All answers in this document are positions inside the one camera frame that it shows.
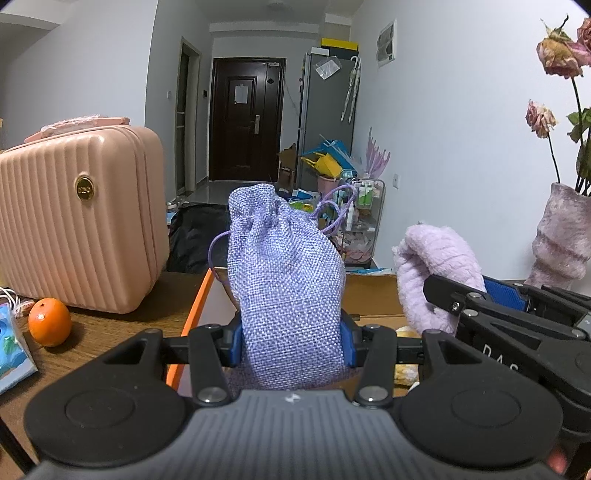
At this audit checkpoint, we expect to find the wire storage cart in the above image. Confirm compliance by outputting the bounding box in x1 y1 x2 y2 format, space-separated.
334 177 387 264

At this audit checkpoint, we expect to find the blue printed packet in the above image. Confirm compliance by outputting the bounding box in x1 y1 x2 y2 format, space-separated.
0 302 39 396

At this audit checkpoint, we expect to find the blue folded carton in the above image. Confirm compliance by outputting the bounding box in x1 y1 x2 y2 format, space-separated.
300 138 356 172

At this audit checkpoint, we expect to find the black bag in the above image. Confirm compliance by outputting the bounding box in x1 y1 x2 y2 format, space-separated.
167 202 232 274

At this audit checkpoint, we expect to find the pink flat pouch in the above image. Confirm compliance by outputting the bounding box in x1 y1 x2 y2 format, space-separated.
23 116 133 143

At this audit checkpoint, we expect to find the wall electrical panel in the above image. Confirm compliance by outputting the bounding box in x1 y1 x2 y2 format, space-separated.
376 19 398 68

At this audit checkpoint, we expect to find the dark wooden entrance door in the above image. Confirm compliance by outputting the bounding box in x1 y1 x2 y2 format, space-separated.
208 57 287 182

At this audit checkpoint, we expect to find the pink ribbed suitcase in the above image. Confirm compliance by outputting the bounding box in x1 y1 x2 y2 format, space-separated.
0 125 171 315

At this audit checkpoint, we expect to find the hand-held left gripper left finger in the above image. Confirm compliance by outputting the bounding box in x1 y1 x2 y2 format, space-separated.
102 314 244 408

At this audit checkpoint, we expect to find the clear plastic bag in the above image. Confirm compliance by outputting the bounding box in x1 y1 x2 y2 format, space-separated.
315 57 341 79

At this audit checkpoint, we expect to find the yellow bag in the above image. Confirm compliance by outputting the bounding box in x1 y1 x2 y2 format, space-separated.
302 152 343 179

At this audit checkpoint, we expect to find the yellow and black box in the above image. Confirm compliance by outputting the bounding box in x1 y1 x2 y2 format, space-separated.
320 37 360 54

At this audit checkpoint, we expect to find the side doorway frame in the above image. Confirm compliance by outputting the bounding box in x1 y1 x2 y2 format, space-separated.
174 36 203 197

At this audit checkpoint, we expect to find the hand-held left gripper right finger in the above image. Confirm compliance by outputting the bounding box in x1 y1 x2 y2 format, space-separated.
341 312 484 408

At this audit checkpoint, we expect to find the lilac fluffy towel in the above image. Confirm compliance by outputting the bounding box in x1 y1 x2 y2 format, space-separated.
392 223 488 336

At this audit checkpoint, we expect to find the brown cardboard carton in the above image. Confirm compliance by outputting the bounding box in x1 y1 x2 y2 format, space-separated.
276 143 299 186

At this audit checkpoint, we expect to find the purple burlap drawstring pouch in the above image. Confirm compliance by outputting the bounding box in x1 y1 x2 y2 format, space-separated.
208 183 359 391

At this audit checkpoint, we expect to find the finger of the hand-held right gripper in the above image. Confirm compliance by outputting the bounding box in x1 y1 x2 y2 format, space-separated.
483 278 591 320
423 274 528 320

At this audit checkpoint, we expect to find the person's right hand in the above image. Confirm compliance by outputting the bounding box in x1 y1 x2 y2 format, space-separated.
546 446 569 476

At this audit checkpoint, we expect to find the white cable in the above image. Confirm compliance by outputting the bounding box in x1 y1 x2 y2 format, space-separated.
0 285 36 319

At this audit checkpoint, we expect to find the purple wall decal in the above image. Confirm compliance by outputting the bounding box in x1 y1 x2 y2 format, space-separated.
363 126 391 179

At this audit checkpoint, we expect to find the orange fruit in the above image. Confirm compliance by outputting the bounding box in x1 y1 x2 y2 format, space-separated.
28 297 73 347

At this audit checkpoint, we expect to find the bunch of dried pink roses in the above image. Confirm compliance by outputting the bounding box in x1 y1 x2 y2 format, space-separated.
525 13 591 197

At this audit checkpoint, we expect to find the orange cardboard box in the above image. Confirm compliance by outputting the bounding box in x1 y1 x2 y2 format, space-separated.
165 267 421 398

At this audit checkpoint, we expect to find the grey refrigerator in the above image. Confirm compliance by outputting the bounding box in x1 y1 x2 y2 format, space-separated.
295 50 361 190

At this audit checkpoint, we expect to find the mauve textured vase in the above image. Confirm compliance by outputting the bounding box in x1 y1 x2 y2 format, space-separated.
523 182 591 291

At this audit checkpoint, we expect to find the yellow and white plush hamster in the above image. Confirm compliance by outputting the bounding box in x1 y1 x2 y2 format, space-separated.
394 325 421 387

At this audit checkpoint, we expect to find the white hanging umbrella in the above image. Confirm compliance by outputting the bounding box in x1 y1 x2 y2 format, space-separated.
340 56 362 123

